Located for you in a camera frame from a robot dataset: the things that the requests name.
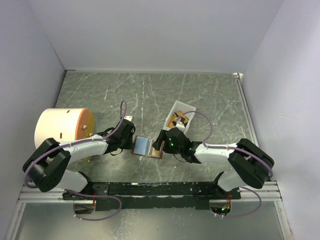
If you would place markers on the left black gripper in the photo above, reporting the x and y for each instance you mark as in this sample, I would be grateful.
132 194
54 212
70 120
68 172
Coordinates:
129 145

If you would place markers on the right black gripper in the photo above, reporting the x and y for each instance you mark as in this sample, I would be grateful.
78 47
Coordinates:
156 145

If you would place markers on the brown leather card holder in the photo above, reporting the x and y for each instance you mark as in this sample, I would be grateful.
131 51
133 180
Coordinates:
142 146

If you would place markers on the white card tray box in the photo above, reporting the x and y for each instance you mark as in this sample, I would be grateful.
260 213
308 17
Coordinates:
187 110

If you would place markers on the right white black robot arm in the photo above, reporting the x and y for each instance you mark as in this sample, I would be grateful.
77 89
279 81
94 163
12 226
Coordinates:
250 166

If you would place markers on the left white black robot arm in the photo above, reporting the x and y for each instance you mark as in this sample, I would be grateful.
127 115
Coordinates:
46 168

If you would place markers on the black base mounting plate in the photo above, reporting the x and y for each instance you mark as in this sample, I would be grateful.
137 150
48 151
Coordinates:
103 203

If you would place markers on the white orange cylinder drum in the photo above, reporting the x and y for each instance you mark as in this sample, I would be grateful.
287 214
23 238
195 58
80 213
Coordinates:
64 125

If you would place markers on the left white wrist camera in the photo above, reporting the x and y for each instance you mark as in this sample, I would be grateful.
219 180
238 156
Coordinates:
129 118

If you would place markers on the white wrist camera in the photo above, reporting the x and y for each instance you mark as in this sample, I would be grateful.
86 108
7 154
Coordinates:
129 118
180 125

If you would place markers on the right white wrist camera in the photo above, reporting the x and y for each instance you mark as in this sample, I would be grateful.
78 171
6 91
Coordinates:
180 125

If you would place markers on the aluminium right side rail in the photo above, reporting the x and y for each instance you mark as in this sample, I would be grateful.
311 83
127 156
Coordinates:
238 79

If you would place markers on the aluminium rail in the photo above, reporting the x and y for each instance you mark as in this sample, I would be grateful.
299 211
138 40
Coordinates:
204 189
238 79

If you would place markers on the aluminium front rail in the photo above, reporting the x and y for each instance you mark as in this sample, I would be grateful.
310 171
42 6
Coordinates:
204 189

